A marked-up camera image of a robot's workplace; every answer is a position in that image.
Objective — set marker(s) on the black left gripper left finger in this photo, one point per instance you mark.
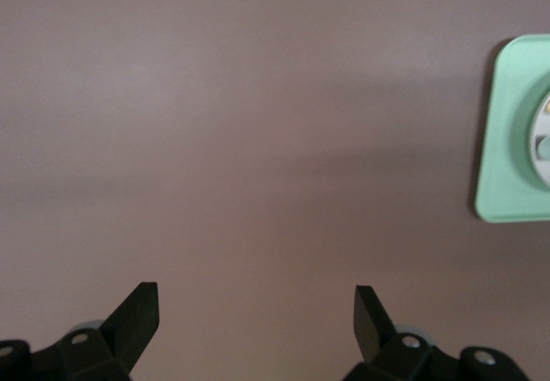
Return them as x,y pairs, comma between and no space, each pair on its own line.
129,329

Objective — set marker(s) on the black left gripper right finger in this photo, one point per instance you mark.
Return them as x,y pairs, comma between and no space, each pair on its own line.
374,333

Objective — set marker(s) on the round white plate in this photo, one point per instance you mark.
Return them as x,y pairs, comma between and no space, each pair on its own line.
542,125

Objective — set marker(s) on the mint green rectangular tray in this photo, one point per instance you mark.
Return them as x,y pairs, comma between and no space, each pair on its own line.
500,161

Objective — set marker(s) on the mint green plastic spoon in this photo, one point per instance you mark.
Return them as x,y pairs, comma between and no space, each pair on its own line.
545,148

